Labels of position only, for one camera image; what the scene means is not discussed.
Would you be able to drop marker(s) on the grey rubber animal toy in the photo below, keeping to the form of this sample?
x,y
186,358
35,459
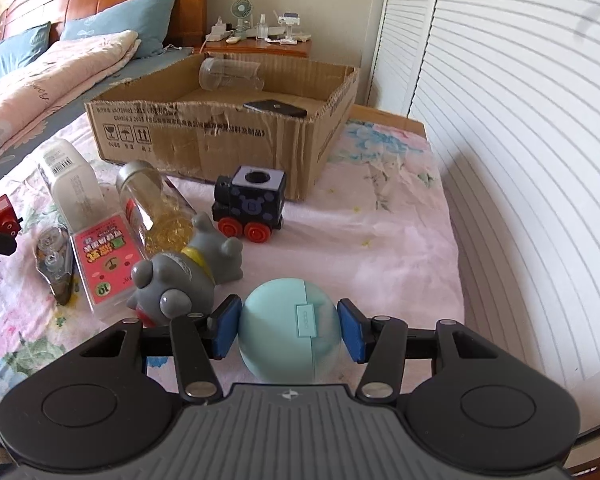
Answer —
x,y
180,275

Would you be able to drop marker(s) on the white phone stand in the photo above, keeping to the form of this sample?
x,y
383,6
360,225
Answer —
x,y
289,22

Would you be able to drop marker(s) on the large blue pillow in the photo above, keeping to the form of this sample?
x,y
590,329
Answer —
x,y
145,15

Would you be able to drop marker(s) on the small clear bottle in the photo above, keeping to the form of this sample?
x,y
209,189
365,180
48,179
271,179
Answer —
x,y
263,27

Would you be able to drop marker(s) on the small green desk fan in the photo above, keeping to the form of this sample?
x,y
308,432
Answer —
x,y
240,10

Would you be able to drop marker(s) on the glass jar with yellow contents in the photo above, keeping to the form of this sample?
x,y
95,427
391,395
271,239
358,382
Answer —
x,y
150,200

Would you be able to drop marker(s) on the cardboard box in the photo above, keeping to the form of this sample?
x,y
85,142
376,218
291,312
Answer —
x,y
205,135

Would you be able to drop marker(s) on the wooden nightstand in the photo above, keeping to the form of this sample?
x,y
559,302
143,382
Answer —
x,y
260,49

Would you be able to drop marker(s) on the clear case with pink card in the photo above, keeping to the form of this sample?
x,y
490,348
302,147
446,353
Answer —
x,y
105,260

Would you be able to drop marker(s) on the pink floral cloth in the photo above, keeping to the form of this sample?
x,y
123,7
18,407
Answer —
x,y
355,240

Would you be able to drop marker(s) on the pink floral quilt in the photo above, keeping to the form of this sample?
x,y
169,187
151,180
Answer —
x,y
40,90

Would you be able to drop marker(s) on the small blue pillow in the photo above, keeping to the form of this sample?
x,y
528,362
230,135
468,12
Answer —
x,y
20,50

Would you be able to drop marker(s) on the clear plastic cup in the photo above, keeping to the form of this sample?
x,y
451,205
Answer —
x,y
230,75

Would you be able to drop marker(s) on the white louvered wardrobe door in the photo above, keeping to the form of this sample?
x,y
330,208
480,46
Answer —
x,y
405,35
520,135

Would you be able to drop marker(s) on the teal round earbud case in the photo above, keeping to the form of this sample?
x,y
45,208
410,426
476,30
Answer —
x,y
280,332

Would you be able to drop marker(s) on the white plastic bottle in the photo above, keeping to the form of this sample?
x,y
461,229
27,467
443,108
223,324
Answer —
x,y
70,180

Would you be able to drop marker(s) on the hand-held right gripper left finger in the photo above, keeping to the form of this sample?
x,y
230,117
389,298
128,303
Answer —
x,y
225,331

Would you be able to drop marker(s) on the white power strip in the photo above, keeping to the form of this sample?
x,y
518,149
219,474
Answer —
x,y
219,32

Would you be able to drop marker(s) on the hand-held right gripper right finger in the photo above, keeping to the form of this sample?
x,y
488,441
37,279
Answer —
x,y
353,331

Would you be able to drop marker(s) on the correction tape dispenser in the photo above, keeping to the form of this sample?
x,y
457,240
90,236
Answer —
x,y
52,260

